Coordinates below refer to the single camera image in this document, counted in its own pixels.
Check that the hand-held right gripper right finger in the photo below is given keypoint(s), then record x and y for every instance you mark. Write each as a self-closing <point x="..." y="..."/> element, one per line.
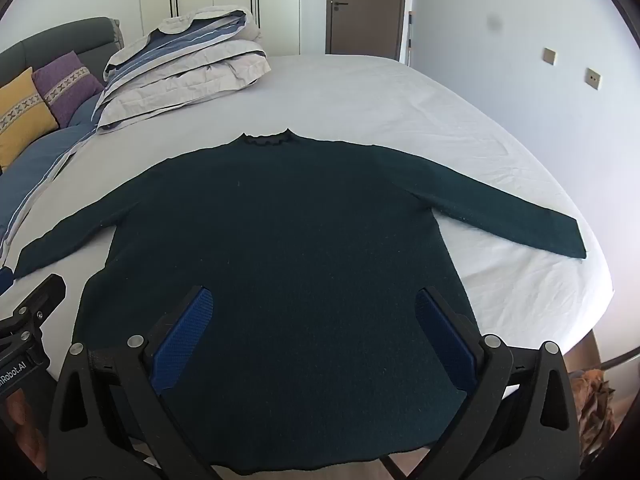
<point x="442" y="335"/>

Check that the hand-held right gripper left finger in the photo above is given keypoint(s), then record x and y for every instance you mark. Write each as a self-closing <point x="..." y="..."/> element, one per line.
<point x="186" y="332"/>

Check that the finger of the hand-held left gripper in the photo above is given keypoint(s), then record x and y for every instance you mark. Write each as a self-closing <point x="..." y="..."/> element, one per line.
<point x="45" y="292"/>

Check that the brown patterned cloth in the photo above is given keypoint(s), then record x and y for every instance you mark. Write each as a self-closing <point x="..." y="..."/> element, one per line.
<point x="592" y="410"/>

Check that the yellow patterned cushion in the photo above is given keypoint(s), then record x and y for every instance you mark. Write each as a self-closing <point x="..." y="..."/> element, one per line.
<point x="20" y="115"/>

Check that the black door hinge strip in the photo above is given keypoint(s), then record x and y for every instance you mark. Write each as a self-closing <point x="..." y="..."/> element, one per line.
<point x="411" y="35"/>

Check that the folded grey blue duvet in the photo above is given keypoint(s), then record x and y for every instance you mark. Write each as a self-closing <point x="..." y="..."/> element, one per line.
<point x="190" y="70"/>

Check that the purple patterned cushion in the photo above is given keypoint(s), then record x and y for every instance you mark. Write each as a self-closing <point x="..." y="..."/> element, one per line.
<point x="65" y="85"/>

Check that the person's left hand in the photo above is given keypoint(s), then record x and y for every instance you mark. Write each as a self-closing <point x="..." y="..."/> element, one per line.
<point x="22" y="420"/>

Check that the bed with white sheet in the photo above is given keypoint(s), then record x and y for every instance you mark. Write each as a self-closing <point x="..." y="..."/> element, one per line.
<point x="360" y="95"/>

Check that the blue striped bedding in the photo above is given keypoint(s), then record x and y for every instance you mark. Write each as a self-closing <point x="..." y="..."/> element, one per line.
<point x="37" y="160"/>

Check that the dark green sweater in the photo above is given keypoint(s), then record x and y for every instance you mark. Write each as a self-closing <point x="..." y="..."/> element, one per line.
<point x="300" y="235"/>

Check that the brown door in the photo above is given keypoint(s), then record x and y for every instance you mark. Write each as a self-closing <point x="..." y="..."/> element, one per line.
<point x="367" y="15"/>

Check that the beige wall socket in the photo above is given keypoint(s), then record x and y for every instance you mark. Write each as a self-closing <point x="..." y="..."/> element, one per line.
<point x="550" y="56"/>
<point x="593" y="78"/>

